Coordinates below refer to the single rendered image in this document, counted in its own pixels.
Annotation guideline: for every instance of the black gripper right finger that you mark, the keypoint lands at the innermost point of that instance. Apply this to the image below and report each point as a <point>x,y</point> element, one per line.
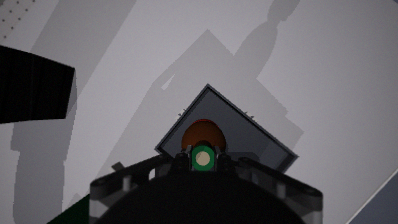
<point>305,200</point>

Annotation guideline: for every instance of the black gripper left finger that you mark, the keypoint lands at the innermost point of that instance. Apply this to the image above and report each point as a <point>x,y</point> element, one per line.
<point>107,190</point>

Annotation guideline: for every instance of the grey flat bar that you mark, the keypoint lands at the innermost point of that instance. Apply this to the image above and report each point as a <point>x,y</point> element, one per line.
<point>119,166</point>

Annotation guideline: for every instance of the brown glass bottle with red label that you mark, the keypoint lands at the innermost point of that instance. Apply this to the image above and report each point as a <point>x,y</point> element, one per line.
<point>203,134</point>

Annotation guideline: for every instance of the dark green crate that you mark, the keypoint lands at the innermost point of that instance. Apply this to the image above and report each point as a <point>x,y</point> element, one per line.
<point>76,214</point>

